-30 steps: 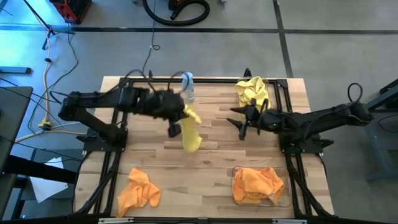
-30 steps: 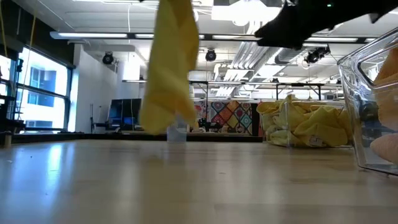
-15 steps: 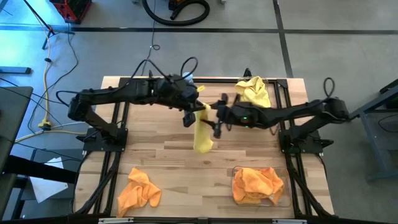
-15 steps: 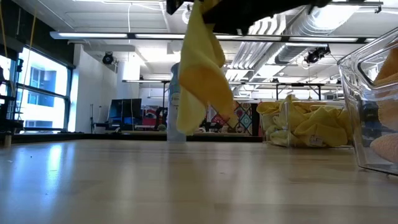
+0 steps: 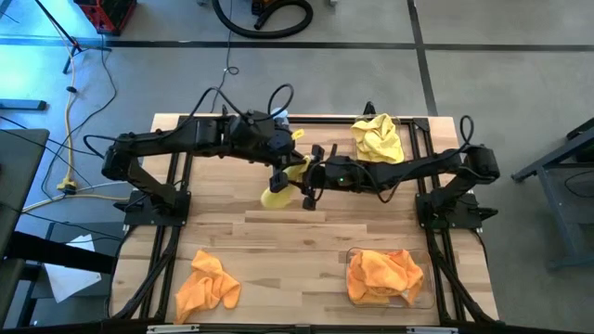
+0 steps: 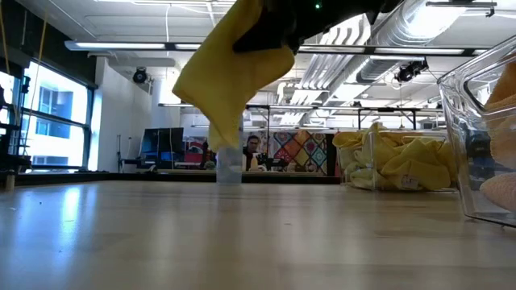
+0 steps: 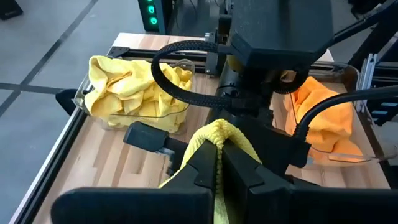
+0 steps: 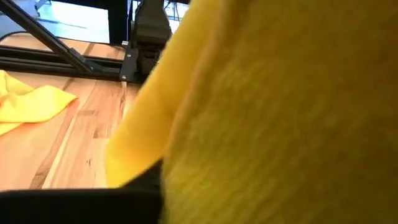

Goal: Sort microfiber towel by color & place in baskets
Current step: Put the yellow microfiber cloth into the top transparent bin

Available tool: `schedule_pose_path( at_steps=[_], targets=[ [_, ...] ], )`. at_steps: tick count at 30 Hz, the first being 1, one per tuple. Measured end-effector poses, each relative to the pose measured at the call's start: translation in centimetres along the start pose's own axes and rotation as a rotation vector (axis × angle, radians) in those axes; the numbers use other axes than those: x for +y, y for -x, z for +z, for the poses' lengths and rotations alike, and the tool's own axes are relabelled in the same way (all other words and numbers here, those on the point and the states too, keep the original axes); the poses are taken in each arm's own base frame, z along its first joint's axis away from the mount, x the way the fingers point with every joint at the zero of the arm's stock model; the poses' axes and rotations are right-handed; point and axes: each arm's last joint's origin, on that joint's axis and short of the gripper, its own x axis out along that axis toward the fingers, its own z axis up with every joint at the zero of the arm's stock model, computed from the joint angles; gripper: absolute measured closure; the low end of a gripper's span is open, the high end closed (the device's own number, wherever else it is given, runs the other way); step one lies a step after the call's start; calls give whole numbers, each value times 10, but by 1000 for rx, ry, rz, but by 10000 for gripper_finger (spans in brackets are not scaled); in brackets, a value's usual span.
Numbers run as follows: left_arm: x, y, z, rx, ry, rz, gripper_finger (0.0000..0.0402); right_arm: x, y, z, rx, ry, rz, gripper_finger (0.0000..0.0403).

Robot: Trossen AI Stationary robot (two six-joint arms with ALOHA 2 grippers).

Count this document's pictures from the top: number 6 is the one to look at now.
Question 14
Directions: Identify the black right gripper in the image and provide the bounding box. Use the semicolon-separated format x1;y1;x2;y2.
232;0;404;54

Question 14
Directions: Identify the yellow microfiber towel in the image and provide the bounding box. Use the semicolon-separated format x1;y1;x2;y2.
381;136;457;190
346;167;388;191
172;0;297;153
332;122;386;170

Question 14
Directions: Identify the person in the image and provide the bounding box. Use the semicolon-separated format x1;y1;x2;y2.
241;135;267;173

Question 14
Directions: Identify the patterned hanging fabric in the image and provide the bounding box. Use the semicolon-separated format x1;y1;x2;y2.
273;130;328;175

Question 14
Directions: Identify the black ceiling spotlight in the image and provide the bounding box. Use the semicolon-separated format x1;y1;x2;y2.
393;59;429;84
131;67;149;85

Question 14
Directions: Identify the long ceiling light bar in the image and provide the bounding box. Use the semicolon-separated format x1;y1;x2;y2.
64;39;491;57

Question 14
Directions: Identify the clear plastic basket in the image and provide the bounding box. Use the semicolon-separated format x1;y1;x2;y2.
437;34;516;229
336;128;459;193

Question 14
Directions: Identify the black ceiling track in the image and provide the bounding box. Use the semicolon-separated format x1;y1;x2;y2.
425;1;497;18

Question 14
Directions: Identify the large window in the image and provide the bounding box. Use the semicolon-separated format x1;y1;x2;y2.
0;60;96;172

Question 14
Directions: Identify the black shelf rack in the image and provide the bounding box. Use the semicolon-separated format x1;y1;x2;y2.
0;84;32;190

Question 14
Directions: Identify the silver ventilation duct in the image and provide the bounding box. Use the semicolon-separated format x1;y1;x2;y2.
356;0;444;85

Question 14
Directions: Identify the black frame table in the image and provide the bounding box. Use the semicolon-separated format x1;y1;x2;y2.
245;103;444;134

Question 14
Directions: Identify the black aluminium rig frame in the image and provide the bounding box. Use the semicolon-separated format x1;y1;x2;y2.
14;172;343;186

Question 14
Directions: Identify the yellow hanging cable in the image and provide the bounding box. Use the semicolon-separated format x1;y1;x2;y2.
0;0;11;76
23;11;49;154

